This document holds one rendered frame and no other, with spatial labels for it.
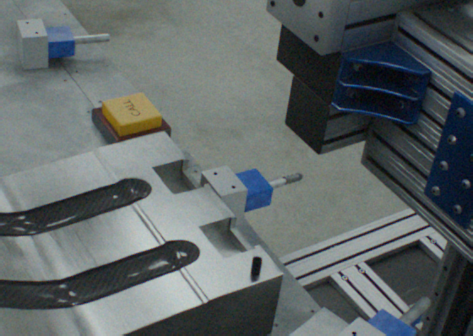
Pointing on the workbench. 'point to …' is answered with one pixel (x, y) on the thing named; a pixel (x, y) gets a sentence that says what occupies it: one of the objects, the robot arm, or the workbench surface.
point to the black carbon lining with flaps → (89, 294)
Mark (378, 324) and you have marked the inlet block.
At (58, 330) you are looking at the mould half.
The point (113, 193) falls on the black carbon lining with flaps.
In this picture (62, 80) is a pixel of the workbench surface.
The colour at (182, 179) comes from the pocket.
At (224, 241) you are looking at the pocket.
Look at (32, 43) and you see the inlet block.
